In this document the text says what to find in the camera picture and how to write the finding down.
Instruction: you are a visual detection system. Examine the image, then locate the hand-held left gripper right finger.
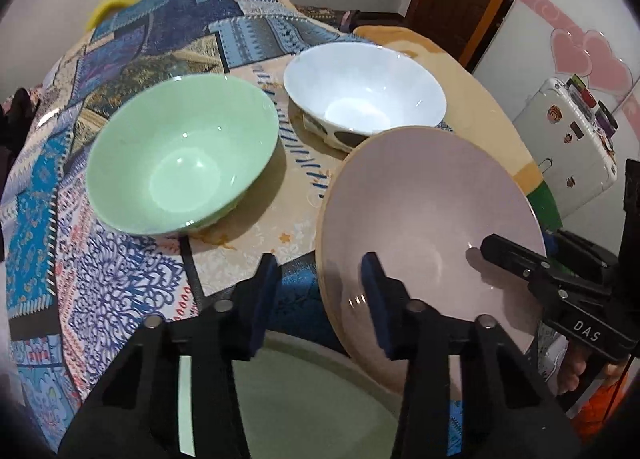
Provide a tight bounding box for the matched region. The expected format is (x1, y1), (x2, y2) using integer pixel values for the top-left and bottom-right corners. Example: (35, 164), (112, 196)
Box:
(361, 251), (583, 459)

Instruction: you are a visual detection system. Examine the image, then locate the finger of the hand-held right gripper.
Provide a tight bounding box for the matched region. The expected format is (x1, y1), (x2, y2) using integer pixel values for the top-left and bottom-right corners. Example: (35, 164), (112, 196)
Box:
(481, 234), (608, 312)
(545, 229), (610, 285)

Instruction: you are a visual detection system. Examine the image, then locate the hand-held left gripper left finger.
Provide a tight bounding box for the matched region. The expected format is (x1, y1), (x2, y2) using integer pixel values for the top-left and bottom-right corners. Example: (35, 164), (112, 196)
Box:
(57, 253), (279, 459)

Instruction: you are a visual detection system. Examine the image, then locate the pink bowl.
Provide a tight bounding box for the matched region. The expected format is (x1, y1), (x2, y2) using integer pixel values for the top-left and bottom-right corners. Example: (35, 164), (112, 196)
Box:
(316, 126), (547, 385)

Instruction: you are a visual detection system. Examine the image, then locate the pale green plate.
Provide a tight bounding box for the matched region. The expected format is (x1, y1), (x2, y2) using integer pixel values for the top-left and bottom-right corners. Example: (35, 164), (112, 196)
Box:
(177, 331), (401, 459)

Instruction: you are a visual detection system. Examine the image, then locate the green bowl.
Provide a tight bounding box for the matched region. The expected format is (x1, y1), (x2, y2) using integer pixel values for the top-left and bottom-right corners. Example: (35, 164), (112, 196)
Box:
(85, 75), (281, 236)

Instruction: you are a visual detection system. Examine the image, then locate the white bowl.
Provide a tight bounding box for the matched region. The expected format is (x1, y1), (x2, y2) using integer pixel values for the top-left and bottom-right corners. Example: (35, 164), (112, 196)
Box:
(283, 42), (447, 152)

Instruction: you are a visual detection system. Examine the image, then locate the person's right hand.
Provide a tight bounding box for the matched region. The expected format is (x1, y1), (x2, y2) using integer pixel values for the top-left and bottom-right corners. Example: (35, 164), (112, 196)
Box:
(557, 343), (588, 396)

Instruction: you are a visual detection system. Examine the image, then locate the person's orange garment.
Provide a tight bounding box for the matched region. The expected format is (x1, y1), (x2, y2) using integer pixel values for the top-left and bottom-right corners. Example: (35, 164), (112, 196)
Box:
(570, 361), (631, 440)

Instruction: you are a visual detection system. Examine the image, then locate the white suitcase with stickers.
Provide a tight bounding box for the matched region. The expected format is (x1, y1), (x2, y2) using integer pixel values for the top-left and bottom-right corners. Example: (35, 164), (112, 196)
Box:
(512, 76), (618, 220)

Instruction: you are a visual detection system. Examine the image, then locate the blue patchwork printed blanket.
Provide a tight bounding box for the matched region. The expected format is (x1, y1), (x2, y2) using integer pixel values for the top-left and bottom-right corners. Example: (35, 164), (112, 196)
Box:
(0, 0), (466, 459)

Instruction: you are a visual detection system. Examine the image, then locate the dark bag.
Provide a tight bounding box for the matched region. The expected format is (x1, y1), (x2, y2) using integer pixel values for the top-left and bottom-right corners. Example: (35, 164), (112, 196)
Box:
(295, 4), (406, 32)

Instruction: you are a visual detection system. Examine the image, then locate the black clothes pile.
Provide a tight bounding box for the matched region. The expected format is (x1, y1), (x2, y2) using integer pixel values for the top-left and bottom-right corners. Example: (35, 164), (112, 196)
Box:
(0, 88), (36, 150)

